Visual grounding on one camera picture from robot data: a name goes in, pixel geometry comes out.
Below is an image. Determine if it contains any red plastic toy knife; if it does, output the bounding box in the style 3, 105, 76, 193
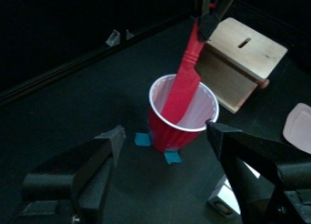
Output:
160, 19, 211, 126

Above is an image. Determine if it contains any wooden box with red drawer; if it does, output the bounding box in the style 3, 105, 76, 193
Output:
195, 16, 290, 115

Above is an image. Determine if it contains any blue tape piece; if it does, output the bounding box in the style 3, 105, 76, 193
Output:
133, 131, 154, 148
163, 149, 183, 166

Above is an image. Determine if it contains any black cloth backdrop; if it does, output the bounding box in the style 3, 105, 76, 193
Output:
0, 0, 196, 92

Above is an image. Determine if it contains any black aluminium frame rail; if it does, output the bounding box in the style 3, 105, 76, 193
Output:
0, 8, 199, 108

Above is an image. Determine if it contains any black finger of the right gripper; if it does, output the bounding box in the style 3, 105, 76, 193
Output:
214, 0, 244, 19
196, 0, 223, 42

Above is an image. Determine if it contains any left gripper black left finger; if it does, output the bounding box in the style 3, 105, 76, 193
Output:
16, 126, 128, 224

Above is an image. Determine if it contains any white block strip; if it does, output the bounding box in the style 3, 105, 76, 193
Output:
206, 162, 263, 219

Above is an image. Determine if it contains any grey metal corner bracket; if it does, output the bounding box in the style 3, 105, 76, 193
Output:
124, 29, 136, 42
104, 29, 123, 48

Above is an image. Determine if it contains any pink plastic tray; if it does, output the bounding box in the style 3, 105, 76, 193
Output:
282, 102, 311, 155

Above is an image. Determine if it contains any red plastic party cup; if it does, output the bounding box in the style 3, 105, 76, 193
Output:
147, 73, 222, 153

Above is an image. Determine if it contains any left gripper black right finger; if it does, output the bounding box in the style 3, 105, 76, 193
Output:
206, 118, 311, 224

